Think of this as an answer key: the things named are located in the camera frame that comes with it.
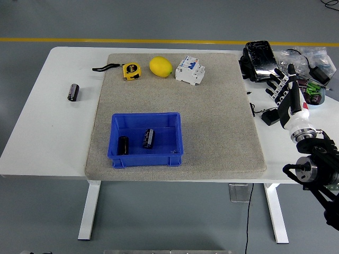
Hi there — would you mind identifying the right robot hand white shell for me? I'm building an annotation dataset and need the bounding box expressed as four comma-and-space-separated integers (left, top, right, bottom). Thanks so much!
265, 63, 315, 133

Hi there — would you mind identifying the dark battery with grey stripe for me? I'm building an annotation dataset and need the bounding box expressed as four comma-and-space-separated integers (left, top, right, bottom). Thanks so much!
117, 135, 130, 156

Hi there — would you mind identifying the black battery with white print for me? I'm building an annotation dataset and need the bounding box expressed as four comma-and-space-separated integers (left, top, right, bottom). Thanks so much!
142, 128, 155, 149

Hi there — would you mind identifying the blue plastic box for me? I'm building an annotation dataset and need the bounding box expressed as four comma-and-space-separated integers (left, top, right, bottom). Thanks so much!
106, 112, 184, 168

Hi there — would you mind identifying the black cylindrical battery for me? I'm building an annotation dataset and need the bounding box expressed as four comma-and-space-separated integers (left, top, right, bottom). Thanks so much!
67, 83, 80, 102

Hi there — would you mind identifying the dark brown capacitor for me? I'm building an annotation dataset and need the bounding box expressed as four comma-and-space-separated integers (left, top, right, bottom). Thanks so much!
304, 93, 324, 106

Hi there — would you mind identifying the small black charger block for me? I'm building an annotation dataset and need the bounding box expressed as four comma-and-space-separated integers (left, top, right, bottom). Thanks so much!
261, 111, 280, 127

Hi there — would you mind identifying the green connector pile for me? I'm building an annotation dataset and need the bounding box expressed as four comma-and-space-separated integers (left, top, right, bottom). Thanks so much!
306, 82, 321, 95

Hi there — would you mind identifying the light blue bowl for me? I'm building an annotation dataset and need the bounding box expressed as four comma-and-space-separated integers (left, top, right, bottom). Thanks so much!
296, 75, 326, 107

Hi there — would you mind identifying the black pen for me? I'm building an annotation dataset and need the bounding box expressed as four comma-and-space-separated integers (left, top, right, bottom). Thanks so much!
296, 74, 333, 91

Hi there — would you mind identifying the clear plastic bag of screws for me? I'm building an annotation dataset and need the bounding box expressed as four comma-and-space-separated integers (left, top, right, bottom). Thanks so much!
275, 47, 336, 80

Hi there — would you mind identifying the white table leg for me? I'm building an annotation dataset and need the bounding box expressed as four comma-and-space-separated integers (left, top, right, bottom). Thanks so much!
264, 183, 289, 244
77, 180, 102, 241

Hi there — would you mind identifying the black glossy device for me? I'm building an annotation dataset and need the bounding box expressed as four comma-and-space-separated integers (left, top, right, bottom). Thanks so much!
238, 40, 282, 83

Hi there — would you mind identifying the metal floor plate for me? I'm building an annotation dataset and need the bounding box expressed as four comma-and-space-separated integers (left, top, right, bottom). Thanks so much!
228, 183, 252, 203

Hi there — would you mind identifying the white circuit breaker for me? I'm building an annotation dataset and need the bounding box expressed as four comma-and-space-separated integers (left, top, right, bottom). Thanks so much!
174, 55, 206, 86

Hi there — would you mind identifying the grey-brown mat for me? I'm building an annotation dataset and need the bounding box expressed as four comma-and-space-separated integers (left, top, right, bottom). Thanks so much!
84, 53, 267, 182

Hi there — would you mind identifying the yellow lemon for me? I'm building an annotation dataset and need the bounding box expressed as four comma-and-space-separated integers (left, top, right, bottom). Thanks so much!
149, 56, 173, 78

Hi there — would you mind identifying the yellow tape measure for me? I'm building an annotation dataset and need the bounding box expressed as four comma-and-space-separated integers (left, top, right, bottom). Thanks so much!
92, 62, 141, 81

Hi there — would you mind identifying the thin black cord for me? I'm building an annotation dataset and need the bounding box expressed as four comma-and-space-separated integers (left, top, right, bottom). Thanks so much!
249, 102, 278, 117

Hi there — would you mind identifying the black power adapter with cord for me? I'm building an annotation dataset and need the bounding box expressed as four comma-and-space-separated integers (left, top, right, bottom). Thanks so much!
286, 49, 331, 85

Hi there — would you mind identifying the black looped floor cable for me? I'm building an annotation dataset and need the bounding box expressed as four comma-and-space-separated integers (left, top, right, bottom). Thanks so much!
321, 0, 339, 12

